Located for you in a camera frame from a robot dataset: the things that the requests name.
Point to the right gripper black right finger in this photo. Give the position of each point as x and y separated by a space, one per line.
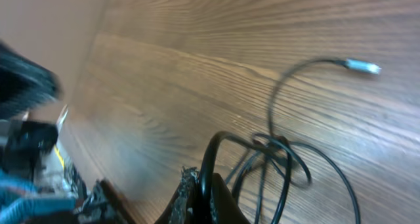
224 209

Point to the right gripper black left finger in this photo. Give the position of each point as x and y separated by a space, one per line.
179 208

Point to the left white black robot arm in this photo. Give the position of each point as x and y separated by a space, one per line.
25 85

